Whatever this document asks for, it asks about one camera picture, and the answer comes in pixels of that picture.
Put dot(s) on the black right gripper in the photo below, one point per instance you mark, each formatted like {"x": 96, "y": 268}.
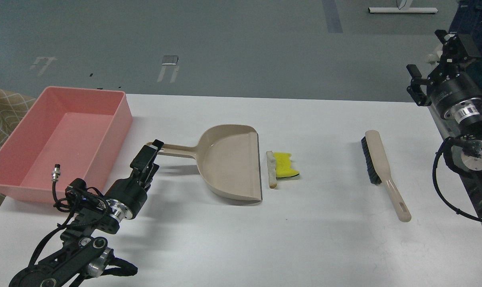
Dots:
{"x": 448, "y": 88}

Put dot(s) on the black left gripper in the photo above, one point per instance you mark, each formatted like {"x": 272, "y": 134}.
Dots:
{"x": 127, "y": 196}

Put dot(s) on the beige plastic dustpan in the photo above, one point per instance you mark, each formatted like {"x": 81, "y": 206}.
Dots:
{"x": 227, "y": 158}

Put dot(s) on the beige hand brush black bristles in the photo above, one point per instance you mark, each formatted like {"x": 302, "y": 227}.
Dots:
{"x": 379, "y": 172}

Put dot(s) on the yellow sponge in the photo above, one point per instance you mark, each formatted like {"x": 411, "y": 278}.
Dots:
{"x": 283, "y": 166}

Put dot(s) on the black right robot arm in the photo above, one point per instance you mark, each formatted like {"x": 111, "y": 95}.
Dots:
{"x": 462, "y": 153}

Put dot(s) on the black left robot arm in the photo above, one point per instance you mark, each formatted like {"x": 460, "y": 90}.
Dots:
{"x": 70, "y": 253}

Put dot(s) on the pink plastic bin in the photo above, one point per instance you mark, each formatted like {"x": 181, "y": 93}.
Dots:
{"x": 80, "y": 129}

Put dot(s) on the white office chair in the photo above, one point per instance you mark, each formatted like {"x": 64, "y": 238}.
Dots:
{"x": 435, "y": 55}

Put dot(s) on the person in teal sweater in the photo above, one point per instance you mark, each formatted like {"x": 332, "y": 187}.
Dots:
{"x": 468, "y": 20}

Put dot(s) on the white desk foot bar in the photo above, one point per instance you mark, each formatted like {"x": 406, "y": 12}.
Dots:
{"x": 410, "y": 10}

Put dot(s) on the grey floor plate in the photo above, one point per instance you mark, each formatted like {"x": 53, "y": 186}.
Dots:
{"x": 170, "y": 60}

